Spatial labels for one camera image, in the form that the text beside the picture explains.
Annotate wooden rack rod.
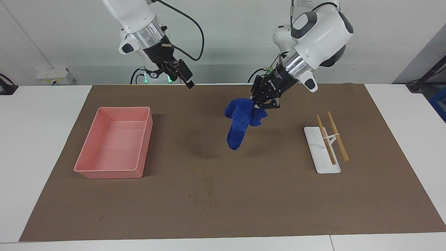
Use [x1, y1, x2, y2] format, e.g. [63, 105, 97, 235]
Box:
[326, 111, 349, 162]
[315, 115, 337, 165]

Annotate spilled water droplets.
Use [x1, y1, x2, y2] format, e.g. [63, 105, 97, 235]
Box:
[187, 175, 219, 224]

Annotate white wire rack bracket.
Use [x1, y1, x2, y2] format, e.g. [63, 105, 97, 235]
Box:
[324, 134, 340, 154]

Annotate black right base cable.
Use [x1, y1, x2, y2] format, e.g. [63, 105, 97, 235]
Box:
[130, 68, 144, 85]

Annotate black device at table edge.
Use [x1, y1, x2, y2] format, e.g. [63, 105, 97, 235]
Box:
[0, 73, 18, 96]

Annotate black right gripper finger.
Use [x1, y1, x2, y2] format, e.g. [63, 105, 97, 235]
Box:
[176, 60, 195, 90]
[163, 62, 179, 83]

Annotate blue crate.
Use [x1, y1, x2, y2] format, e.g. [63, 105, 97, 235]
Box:
[429, 87, 446, 123]

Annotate brown table mat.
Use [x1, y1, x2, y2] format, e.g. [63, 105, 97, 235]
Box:
[19, 83, 446, 242]

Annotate blue towel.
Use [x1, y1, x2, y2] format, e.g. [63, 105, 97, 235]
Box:
[224, 98, 268, 151]

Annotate black left base cables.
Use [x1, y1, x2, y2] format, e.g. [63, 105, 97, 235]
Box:
[247, 66, 276, 84]

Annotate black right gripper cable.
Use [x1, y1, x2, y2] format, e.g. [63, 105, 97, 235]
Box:
[156, 0, 205, 62]

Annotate black stand leg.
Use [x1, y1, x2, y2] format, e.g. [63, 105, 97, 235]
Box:
[407, 55, 446, 93]

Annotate pink plastic bin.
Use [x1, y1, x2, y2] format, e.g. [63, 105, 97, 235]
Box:
[74, 106, 153, 179]

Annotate white power socket box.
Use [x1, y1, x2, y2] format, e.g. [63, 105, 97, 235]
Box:
[36, 68, 75, 86]

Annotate white towel rack base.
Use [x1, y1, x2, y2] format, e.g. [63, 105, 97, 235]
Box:
[303, 126, 341, 174]

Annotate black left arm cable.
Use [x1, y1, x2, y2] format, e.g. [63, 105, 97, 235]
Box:
[290, 0, 340, 21]

